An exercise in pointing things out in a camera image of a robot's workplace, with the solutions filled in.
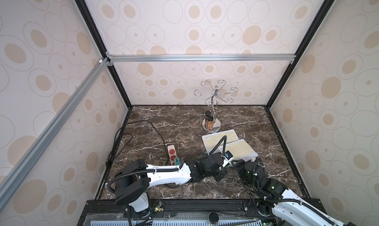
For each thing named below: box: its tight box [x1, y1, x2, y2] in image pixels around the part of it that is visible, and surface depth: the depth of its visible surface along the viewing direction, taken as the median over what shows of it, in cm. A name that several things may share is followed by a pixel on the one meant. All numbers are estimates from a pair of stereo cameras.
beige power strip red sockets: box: [167, 144, 178, 166], surface depth 94 cm
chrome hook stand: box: [193, 79, 239, 134], surface depth 85 cm
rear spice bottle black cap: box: [204, 110, 212, 122], surface depth 102 cm
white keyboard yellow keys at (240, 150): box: [218, 138, 259, 163], surface depth 94 cm
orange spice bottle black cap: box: [206, 115, 214, 131], surface depth 99 cm
